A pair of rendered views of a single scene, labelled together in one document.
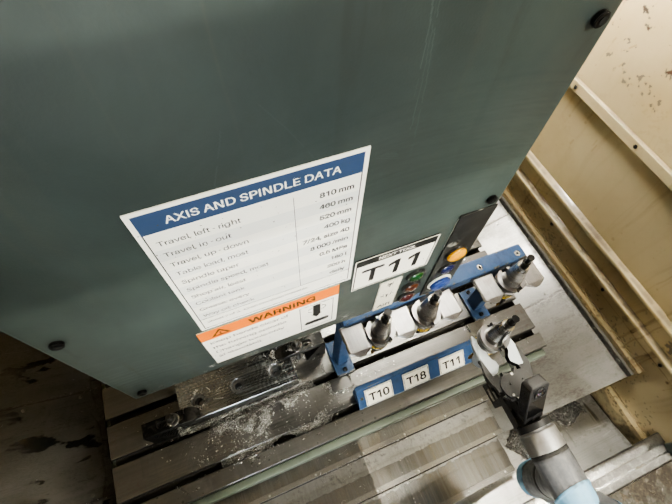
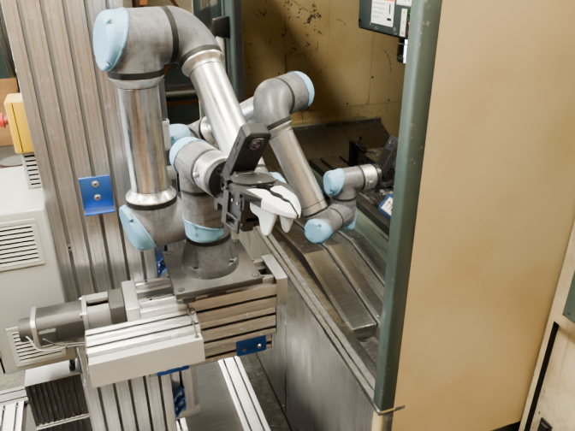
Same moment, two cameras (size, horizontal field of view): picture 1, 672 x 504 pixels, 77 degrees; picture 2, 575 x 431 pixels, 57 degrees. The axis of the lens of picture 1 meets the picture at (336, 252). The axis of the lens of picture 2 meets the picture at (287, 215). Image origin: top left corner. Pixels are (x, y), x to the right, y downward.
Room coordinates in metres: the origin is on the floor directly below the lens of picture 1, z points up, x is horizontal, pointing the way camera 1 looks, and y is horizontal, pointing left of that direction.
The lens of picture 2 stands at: (0.04, -1.97, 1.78)
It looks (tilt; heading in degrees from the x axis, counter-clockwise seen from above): 26 degrees down; 96
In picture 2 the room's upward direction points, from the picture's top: straight up
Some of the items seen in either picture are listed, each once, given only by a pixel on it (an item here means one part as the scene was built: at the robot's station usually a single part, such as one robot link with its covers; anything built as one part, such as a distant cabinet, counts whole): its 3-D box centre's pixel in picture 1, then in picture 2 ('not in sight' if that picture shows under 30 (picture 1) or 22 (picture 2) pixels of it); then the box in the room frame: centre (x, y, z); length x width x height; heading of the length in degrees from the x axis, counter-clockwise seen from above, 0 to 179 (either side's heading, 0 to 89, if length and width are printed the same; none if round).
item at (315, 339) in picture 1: (299, 349); not in sight; (0.32, 0.08, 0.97); 0.13 x 0.03 x 0.15; 116
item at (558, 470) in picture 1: (564, 479); (343, 181); (0.05, -0.47, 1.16); 0.11 x 0.08 x 0.09; 26
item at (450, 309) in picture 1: (447, 305); not in sight; (0.37, -0.26, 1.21); 0.07 x 0.05 x 0.01; 26
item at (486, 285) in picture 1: (489, 289); not in sight; (0.42, -0.35, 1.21); 0.07 x 0.05 x 0.01; 26
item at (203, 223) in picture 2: not in sight; (210, 209); (-0.21, -1.06, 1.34); 0.11 x 0.08 x 0.11; 41
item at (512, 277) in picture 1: (517, 272); not in sight; (0.45, -0.40, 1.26); 0.04 x 0.04 x 0.07
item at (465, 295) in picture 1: (491, 283); not in sight; (0.52, -0.43, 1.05); 0.10 x 0.05 x 0.30; 26
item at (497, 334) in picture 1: (501, 330); not in sight; (0.31, -0.35, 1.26); 0.04 x 0.04 x 0.07
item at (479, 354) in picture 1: (479, 359); not in sight; (0.27, -0.33, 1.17); 0.09 x 0.03 x 0.06; 40
